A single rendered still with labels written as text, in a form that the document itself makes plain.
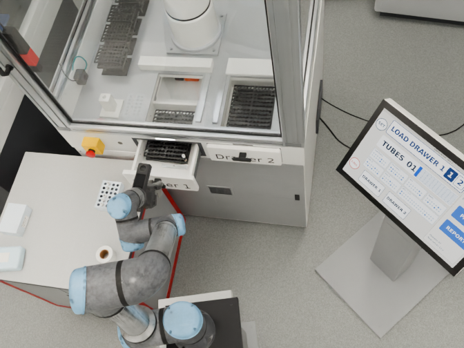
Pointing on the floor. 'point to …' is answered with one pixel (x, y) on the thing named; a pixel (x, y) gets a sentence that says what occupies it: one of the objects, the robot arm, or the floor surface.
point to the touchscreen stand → (381, 273)
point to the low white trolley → (71, 223)
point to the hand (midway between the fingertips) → (156, 181)
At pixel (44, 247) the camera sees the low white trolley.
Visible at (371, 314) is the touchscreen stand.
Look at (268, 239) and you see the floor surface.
